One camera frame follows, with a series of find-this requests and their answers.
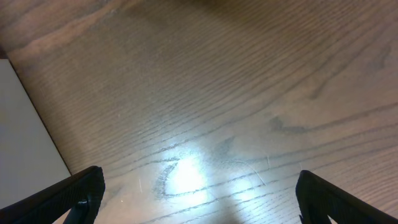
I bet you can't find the white cardboard box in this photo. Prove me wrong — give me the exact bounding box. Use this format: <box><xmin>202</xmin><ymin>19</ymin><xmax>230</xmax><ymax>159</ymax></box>
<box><xmin>1</xmin><ymin>59</ymin><xmax>70</xmax><ymax>208</ymax></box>

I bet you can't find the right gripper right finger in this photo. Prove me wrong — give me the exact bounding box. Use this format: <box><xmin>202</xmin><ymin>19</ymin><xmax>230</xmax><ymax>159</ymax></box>
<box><xmin>295</xmin><ymin>170</ymin><xmax>397</xmax><ymax>224</ymax></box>

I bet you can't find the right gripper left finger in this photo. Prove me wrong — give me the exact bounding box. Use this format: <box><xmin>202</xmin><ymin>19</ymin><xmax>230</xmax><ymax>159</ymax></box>
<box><xmin>1</xmin><ymin>166</ymin><xmax>105</xmax><ymax>224</ymax></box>

